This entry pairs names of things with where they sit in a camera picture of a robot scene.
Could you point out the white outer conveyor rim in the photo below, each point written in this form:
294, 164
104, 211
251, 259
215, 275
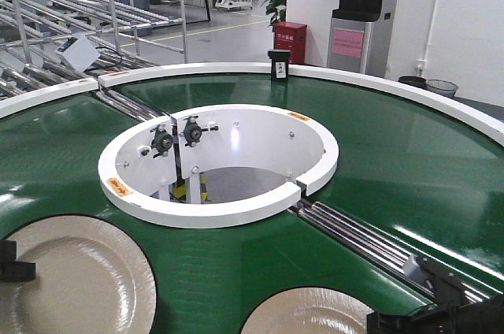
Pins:
482, 122

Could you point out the white control box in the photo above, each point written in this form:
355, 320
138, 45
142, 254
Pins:
78, 52

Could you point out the steel conveyor rollers left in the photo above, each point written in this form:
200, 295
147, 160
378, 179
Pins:
126, 105

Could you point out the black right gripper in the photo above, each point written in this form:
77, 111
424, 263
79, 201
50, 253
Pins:
479, 317

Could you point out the steel conveyor rollers right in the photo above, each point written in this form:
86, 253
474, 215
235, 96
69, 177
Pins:
375, 247

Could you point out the mesh waste bin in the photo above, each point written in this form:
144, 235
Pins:
442, 87

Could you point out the green conveyor belt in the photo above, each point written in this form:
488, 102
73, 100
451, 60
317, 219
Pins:
425, 179

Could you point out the red fire cabinet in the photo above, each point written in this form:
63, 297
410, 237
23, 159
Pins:
291, 36

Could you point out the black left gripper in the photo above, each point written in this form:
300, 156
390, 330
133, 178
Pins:
13, 270

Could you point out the steel conveyor rollers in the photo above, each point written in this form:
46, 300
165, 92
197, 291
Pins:
375, 247
126, 105

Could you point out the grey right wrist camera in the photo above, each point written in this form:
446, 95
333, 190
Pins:
443, 284

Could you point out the black water dispenser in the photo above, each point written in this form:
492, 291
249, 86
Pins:
351, 31

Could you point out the beige plate black rim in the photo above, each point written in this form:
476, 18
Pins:
91, 277
308, 310

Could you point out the metal roller rack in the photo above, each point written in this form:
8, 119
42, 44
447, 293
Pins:
31, 31

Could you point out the black sensor box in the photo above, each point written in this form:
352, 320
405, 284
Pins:
279, 64

